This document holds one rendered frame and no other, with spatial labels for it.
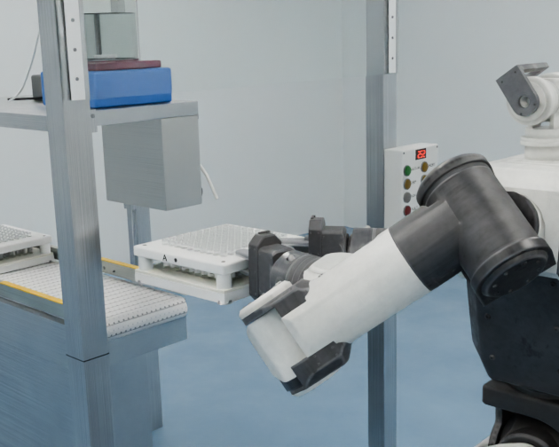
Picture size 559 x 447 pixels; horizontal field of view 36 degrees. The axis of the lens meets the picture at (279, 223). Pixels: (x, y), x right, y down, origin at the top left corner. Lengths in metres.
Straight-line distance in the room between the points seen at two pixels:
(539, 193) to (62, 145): 0.91
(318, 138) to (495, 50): 1.59
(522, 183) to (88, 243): 0.89
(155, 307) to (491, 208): 1.10
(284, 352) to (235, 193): 5.03
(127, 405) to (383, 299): 1.19
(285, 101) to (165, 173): 4.42
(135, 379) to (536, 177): 1.25
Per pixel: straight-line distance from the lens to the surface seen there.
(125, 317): 1.90
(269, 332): 1.07
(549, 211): 1.09
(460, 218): 0.99
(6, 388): 2.30
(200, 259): 1.52
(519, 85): 1.17
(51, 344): 1.96
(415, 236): 1.00
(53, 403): 2.12
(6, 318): 2.11
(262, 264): 1.45
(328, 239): 1.56
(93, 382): 1.78
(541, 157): 1.21
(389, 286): 1.00
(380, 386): 2.52
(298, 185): 6.40
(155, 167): 1.89
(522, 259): 0.97
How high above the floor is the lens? 1.46
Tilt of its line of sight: 12 degrees down
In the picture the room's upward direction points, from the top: 2 degrees counter-clockwise
